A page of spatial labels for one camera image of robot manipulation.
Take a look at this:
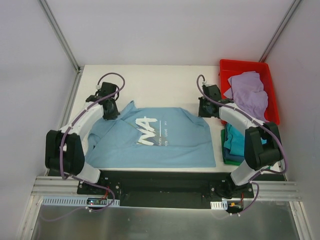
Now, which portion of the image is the light blue printed t-shirt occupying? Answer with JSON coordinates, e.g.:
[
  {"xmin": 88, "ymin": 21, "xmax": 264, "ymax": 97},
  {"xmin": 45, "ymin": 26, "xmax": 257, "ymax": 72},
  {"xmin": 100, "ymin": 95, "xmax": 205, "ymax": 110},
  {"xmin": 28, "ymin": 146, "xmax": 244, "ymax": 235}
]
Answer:
[{"xmin": 85, "ymin": 101, "xmax": 216, "ymax": 170}]

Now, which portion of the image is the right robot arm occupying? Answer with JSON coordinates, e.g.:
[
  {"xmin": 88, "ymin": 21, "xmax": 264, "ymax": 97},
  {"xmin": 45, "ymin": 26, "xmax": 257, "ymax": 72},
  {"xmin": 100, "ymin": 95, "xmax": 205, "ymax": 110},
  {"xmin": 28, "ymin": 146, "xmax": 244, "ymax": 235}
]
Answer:
[{"xmin": 197, "ymin": 85, "xmax": 286, "ymax": 198}]

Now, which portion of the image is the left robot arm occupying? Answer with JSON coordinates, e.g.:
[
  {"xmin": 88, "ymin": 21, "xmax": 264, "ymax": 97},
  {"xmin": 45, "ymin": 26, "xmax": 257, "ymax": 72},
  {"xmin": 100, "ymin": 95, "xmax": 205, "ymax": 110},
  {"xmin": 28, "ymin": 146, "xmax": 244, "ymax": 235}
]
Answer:
[{"xmin": 45, "ymin": 82, "xmax": 124, "ymax": 195}]

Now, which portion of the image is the green folded t-shirt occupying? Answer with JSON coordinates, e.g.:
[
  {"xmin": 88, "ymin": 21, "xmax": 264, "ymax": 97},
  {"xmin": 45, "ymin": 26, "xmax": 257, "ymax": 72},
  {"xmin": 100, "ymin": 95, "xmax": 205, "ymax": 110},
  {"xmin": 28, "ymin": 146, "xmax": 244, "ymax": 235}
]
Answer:
[{"xmin": 220, "ymin": 129, "xmax": 242, "ymax": 166}]

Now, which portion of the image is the teal folded t-shirt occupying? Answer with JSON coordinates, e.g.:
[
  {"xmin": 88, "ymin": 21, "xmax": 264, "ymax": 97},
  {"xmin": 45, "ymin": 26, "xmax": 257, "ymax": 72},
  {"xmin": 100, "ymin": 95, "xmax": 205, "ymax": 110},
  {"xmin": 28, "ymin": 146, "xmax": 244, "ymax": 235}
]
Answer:
[{"xmin": 223, "ymin": 123, "xmax": 245, "ymax": 157}]

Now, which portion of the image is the lavender t-shirt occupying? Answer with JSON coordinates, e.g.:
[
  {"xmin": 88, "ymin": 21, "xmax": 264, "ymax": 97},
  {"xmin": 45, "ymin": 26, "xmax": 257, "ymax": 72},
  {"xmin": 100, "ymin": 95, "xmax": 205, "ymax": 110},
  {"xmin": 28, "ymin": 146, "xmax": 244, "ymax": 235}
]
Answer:
[{"xmin": 223, "ymin": 71, "xmax": 268, "ymax": 122}]

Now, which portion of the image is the red plastic bin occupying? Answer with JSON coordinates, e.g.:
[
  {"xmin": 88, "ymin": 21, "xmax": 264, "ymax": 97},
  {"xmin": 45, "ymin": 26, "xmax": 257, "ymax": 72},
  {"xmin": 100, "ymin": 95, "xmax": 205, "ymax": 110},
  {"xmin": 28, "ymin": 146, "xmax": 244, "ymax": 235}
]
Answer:
[{"xmin": 219, "ymin": 59, "xmax": 280, "ymax": 125}]

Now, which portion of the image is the dark blue folded t-shirt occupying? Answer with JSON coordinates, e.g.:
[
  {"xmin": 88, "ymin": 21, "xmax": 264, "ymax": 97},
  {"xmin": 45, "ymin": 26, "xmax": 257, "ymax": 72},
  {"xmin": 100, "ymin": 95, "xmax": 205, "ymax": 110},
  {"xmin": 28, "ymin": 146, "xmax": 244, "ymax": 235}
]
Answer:
[{"xmin": 222, "ymin": 147, "xmax": 245, "ymax": 163}]

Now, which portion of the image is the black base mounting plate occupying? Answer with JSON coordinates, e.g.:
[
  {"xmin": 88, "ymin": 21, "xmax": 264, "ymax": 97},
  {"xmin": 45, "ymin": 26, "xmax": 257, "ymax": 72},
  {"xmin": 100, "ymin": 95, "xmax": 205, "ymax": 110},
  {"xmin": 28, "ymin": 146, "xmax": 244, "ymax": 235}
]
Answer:
[{"xmin": 76, "ymin": 170, "xmax": 254, "ymax": 209}]

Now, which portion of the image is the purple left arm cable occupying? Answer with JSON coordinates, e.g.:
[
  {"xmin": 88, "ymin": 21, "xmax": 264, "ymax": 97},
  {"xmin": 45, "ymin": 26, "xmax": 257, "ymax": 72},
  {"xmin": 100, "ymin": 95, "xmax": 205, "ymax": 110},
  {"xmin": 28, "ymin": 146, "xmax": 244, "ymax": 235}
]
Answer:
[{"xmin": 39, "ymin": 72, "xmax": 126, "ymax": 222}]

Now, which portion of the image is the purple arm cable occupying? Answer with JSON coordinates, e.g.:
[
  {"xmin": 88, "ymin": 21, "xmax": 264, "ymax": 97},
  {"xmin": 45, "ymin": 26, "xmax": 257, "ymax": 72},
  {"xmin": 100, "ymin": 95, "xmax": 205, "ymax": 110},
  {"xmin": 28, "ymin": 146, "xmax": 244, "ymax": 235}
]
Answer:
[
  {"xmin": 196, "ymin": 74, "xmax": 289, "ymax": 221},
  {"xmin": 39, "ymin": 72, "xmax": 126, "ymax": 222}
]

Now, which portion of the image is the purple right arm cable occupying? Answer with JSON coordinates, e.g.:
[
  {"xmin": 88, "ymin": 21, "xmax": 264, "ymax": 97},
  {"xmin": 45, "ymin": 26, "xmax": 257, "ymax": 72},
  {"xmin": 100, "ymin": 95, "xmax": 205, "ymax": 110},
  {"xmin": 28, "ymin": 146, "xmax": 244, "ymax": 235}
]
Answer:
[{"xmin": 196, "ymin": 74, "xmax": 289, "ymax": 221}]

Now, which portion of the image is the right white cable duct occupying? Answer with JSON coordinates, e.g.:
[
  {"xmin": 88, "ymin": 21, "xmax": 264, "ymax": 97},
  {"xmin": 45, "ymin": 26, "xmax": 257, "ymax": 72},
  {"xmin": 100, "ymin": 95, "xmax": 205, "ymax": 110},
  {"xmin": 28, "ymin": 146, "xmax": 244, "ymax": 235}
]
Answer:
[{"xmin": 210, "ymin": 200, "xmax": 244, "ymax": 210}]

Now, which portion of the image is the white cable duct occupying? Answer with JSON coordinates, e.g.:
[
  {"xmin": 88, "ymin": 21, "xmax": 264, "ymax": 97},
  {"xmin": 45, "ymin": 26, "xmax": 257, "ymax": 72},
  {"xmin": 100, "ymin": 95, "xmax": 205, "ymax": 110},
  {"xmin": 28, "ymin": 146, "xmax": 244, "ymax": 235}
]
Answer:
[
  {"xmin": 210, "ymin": 200, "xmax": 244, "ymax": 210},
  {"xmin": 42, "ymin": 196, "xmax": 120, "ymax": 208}
]

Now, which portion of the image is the right aluminium frame post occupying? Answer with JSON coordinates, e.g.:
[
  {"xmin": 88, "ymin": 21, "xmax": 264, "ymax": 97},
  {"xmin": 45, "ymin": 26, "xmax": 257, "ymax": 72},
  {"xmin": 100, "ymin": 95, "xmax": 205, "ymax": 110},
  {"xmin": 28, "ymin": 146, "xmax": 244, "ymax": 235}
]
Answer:
[{"xmin": 258, "ymin": 0, "xmax": 304, "ymax": 63}]

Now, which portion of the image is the aluminium frame post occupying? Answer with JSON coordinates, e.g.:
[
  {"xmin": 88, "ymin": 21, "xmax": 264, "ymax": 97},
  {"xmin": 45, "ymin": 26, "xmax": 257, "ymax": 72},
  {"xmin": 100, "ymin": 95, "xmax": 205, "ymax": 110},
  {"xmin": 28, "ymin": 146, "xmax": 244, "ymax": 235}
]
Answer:
[
  {"xmin": 258, "ymin": 0, "xmax": 304, "ymax": 63},
  {"xmin": 37, "ymin": 0, "xmax": 81, "ymax": 74}
]

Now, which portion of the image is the left aluminium frame post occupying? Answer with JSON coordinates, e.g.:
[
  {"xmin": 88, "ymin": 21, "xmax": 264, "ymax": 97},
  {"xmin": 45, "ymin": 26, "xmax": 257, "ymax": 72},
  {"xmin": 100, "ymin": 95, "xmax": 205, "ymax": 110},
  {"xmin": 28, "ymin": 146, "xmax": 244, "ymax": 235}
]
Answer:
[{"xmin": 37, "ymin": 0, "xmax": 81, "ymax": 74}]

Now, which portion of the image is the left white cable duct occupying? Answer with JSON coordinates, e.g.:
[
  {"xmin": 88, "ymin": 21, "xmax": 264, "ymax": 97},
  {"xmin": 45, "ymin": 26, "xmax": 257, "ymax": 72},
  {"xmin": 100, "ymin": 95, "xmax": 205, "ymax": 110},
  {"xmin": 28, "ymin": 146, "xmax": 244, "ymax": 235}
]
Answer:
[{"xmin": 42, "ymin": 196, "xmax": 120, "ymax": 208}]

